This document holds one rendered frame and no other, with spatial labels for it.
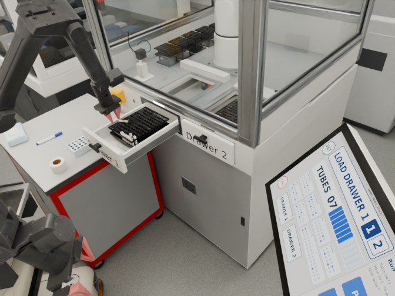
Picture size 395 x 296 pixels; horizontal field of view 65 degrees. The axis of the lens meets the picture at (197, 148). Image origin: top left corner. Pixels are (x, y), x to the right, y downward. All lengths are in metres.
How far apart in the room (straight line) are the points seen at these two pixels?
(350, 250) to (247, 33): 0.64
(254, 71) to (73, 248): 0.71
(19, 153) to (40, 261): 1.09
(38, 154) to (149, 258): 0.89
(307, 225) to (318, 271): 0.12
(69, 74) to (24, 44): 1.28
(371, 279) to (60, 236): 0.60
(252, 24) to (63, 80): 1.43
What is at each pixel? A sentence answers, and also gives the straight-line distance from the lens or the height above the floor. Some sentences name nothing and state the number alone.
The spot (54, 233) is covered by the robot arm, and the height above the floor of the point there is 1.21.
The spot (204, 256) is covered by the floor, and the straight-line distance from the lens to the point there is 1.99.
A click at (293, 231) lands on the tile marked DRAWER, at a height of 1.01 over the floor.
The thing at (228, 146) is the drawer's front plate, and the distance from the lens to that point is 1.24.
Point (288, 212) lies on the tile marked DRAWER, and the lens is 0.90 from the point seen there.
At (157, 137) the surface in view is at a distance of 1.39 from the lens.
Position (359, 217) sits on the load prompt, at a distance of 0.76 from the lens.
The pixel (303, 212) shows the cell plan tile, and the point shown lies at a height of 1.05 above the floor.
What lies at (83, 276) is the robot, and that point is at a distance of 1.76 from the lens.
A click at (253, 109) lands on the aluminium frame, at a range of 1.08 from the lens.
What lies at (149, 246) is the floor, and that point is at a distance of 2.08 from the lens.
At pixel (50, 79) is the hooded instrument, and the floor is 0.90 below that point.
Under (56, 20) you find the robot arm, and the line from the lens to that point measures 0.85.
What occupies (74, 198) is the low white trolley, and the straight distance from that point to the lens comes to 1.61.
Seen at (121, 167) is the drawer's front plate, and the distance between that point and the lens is 1.32.
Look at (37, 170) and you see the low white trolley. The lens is 1.63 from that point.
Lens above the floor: 1.71
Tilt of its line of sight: 40 degrees down
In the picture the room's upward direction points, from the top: 6 degrees counter-clockwise
